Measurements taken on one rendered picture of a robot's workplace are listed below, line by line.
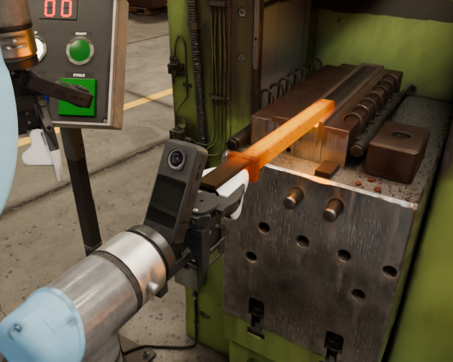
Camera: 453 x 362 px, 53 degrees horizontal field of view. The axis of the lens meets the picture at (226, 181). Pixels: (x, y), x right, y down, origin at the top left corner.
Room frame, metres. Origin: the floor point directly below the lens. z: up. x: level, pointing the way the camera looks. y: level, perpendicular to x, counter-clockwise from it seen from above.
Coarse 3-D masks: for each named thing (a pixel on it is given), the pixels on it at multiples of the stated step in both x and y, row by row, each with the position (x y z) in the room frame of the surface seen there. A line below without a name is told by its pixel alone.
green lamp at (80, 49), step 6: (78, 42) 0.93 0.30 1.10; (84, 42) 0.93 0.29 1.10; (72, 48) 0.92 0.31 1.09; (78, 48) 0.92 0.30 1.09; (84, 48) 0.92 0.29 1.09; (90, 48) 0.92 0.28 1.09; (72, 54) 0.92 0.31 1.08; (78, 54) 0.92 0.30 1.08; (84, 54) 0.92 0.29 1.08; (78, 60) 0.91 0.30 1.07
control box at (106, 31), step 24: (72, 0) 0.97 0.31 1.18; (96, 0) 0.97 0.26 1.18; (120, 0) 0.99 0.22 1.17; (48, 24) 0.96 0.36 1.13; (72, 24) 0.95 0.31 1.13; (96, 24) 0.95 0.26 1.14; (120, 24) 0.98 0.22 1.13; (48, 48) 0.93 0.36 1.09; (96, 48) 0.92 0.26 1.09; (120, 48) 0.96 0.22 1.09; (48, 72) 0.91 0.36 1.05; (72, 72) 0.90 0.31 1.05; (96, 72) 0.90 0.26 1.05; (120, 72) 0.94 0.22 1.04; (96, 96) 0.87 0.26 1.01; (120, 96) 0.92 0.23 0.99; (72, 120) 0.85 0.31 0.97; (96, 120) 0.85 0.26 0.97; (120, 120) 0.90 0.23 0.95
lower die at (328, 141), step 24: (336, 72) 1.10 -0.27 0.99; (384, 72) 1.10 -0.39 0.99; (288, 96) 0.96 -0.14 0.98; (312, 96) 0.93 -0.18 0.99; (360, 96) 0.92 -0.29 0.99; (384, 96) 0.95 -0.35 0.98; (264, 120) 0.83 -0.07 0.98; (288, 120) 0.80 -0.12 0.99; (336, 120) 0.79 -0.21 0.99; (312, 144) 0.78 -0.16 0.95; (336, 144) 0.75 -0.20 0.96
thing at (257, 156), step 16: (304, 112) 0.78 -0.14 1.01; (320, 112) 0.79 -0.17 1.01; (288, 128) 0.69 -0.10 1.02; (304, 128) 0.72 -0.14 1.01; (256, 144) 0.62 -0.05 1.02; (272, 144) 0.62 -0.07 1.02; (288, 144) 0.67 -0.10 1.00; (240, 160) 0.55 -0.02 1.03; (256, 160) 0.55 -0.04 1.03; (208, 176) 0.50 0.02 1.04; (224, 176) 0.50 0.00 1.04; (256, 176) 0.55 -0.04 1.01
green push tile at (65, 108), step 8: (64, 80) 0.89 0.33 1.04; (72, 80) 0.89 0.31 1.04; (80, 80) 0.89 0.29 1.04; (88, 80) 0.88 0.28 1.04; (96, 80) 0.89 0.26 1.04; (88, 88) 0.88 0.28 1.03; (64, 104) 0.87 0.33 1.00; (64, 112) 0.86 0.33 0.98; (72, 112) 0.86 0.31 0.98; (80, 112) 0.85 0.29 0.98; (88, 112) 0.85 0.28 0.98
